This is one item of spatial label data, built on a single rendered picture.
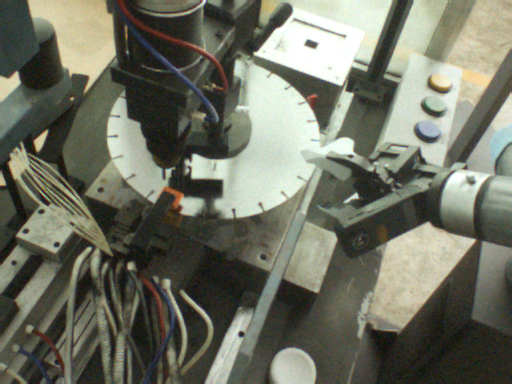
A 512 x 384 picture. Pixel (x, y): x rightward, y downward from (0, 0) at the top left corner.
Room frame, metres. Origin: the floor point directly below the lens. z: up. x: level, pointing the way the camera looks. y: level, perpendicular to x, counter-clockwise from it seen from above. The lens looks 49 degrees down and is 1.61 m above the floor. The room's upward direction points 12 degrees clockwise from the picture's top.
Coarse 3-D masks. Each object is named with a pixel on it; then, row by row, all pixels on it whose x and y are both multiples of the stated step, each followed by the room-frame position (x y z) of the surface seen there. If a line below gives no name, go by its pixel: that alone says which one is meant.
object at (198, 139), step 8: (208, 128) 0.49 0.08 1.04; (216, 128) 0.48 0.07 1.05; (224, 128) 0.50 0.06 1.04; (192, 136) 0.49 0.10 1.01; (200, 136) 0.50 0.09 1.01; (208, 136) 0.49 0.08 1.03; (216, 136) 0.49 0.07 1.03; (224, 136) 0.50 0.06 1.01; (192, 144) 0.48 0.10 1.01; (200, 144) 0.48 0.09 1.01; (208, 144) 0.48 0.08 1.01; (216, 144) 0.49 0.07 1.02; (224, 144) 0.49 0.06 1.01; (184, 152) 0.47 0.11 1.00; (192, 152) 0.48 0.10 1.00; (200, 152) 0.48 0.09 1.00; (208, 152) 0.48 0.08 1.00; (216, 152) 0.48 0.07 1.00; (224, 152) 0.49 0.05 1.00; (184, 160) 0.47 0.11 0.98; (192, 160) 0.49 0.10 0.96; (184, 168) 0.47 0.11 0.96
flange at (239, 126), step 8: (192, 120) 0.57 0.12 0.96; (232, 120) 0.58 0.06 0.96; (240, 120) 0.59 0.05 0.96; (248, 120) 0.59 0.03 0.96; (192, 128) 0.55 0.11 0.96; (200, 128) 0.56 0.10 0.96; (232, 128) 0.57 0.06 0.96; (240, 128) 0.57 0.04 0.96; (248, 128) 0.58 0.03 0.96; (232, 136) 0.55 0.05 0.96; (240, 136) 0.56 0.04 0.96; (248, 136) 0.56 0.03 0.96; (232, 144) 0.54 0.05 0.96; (240, 144) 0.54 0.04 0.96; (232, 152) 0.53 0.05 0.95
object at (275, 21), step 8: (280, 8) 0.54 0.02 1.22; (288, 8) 0.54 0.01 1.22; (272, 16) 0.53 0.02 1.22; (280, 16) 0.53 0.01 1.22; (288, 16) 0.54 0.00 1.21; (272, 24) 0.52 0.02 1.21; (280, 24) 0.52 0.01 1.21; (264, 32) 0.50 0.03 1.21; (272, 32) 0.51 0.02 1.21; (256, 40) 0.49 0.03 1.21; (264, 40) 0.49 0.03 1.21; (256, 48) 0.48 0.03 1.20
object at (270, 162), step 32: (256, 96) 0.66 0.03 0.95; (288, 96) 0.67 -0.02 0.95; (128, 128) 0.54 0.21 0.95; (256, 128) 0.59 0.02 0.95; (288, 128) 0.60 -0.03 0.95; (128, 160) 0.48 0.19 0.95; (224, 160) 0.51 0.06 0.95; (256, 160) 0.53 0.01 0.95; (288, 160) 0.54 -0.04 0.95; (192, 192) 0.45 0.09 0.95; (224, 192) 0.46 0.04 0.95; (256, 192) 0.47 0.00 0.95; (288, 192) 0.48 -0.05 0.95
